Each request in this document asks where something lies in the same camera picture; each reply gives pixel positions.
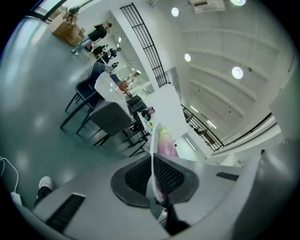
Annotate black chair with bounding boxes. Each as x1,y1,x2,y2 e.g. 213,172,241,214
126,94,148,118

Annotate ceiling air vent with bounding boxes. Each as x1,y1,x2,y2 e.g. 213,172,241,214
187,0,226,14

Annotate white table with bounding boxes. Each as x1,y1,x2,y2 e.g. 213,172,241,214
94,71,130,113
137,112,156,136

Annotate white cable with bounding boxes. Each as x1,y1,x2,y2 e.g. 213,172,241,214
0,156,20,193

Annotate black metal railing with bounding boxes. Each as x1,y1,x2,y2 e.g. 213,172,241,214
120,2,168,88
180,104,275,152

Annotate person's black trouser leg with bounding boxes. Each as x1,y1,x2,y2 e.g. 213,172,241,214
34,187,52,207

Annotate pile of cardboard boxes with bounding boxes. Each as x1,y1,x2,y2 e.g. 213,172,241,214
48,7,87,46

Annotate person's white shoe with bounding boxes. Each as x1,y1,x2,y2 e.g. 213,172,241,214
38,176,54,191

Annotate white power adapter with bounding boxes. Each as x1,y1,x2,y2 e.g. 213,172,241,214
10,191,23,206

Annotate grey upholstered chair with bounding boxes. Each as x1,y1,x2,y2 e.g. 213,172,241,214
76,100,133,147

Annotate blue upholstered chair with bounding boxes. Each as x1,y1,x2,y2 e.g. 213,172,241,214
60,74,102,130
65,61,109,112

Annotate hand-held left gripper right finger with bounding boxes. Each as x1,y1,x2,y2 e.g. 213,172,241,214
153,138,300,240

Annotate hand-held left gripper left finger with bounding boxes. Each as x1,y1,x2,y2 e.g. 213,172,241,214
20,153,171,240

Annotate white plate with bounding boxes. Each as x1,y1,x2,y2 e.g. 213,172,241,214
145,121,165,205

